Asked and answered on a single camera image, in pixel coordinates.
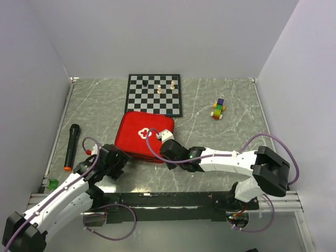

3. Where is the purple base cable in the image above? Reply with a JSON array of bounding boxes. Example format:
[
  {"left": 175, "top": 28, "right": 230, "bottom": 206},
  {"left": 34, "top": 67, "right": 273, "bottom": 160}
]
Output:
[
  {"left": 82, "top": 203, "right": 137, "bottom": 241},
  {"left": 227, "top": 195, "right": 276, "bottom": 233}
]

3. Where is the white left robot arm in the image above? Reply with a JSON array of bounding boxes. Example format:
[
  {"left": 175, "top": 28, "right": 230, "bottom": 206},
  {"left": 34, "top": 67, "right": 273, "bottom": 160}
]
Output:
[{"left": 2, "top": 144, "right": 129, "bottom": 251}]

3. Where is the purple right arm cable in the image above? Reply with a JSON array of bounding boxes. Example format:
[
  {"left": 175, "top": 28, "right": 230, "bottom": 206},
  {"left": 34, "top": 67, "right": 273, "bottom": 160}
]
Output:
[{"left": 145, "top": 128, "right": 300, "bottom": 186}]

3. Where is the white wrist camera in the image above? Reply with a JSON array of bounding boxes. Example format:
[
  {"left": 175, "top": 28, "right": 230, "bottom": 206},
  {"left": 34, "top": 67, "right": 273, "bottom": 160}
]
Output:
[
  {"left": 85, "top": 145, "right": 101, "bottom": 156},
  {"left": 156, "top": 130, "right": 174, "bottom": 144}
]

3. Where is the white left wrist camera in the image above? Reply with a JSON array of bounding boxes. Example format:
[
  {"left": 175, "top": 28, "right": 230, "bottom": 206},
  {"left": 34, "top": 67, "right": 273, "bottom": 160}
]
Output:
[{"left": 85, "top": 145, "right": 101, "bottom": 156}]

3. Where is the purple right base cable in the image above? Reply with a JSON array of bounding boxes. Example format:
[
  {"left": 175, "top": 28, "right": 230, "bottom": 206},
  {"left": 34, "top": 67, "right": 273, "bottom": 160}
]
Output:
[{"left": 227, "top": 195, "right": 276, "bottom": 233}]

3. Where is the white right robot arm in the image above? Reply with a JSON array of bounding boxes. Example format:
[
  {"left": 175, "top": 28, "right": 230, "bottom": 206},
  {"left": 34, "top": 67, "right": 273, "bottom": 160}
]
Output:
[{"left": 160, "top": 139, "right": 290, "bottom": 209}]

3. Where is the green clip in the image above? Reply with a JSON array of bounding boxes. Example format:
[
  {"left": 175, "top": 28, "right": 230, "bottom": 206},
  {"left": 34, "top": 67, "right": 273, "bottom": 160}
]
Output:
[{"left": 46, "top": 179, "right": 58, "bottom": 190}]

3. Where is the colourful toy block car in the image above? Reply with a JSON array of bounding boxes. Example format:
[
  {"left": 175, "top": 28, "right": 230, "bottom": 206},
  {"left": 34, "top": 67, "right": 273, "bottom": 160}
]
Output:
[{"left": 211, "top": 98, "right": 225, "bottom": 120}]

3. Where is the red black medicine case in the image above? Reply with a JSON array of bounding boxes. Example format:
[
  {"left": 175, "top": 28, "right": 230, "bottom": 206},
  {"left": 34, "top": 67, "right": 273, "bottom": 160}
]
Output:
[{"left": 114, "top": 111, "right": 174, "bottom": 163}]

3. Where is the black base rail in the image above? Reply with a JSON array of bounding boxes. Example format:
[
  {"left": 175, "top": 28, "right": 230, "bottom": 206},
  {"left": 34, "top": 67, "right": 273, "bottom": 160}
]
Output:
[{"left": 85, "top": 192, "right": 248, "bottom": 224}]

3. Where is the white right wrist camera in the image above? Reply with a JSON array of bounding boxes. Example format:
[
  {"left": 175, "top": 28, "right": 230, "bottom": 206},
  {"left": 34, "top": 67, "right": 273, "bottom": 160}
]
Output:
[{"left": 156, "top": 130, "right": 174, "bottom": 144}]

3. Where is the cream chess queen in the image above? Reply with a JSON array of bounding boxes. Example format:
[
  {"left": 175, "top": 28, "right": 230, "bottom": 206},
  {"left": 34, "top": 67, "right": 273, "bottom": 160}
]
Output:
[{"left": 170, "top": 80, "right": 175, "bottom": 90}]

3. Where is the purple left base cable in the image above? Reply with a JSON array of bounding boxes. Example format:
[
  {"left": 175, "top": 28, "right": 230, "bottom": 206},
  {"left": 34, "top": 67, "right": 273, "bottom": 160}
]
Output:
[{"left": 82, "top": 203, "right": 137, "bottom": 241}]

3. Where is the black white chessboard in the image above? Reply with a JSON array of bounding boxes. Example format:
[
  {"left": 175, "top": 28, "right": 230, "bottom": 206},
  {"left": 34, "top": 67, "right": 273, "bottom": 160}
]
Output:
[{"left": 124, "top": 73, "right": 183, "bottom": 117}]

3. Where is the cream chess pawn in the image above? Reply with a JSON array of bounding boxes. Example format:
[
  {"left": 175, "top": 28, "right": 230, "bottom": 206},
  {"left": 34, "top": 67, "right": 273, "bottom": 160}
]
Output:
[{"left": 157, "top": 85, "right": 162, "bottom": 94}]

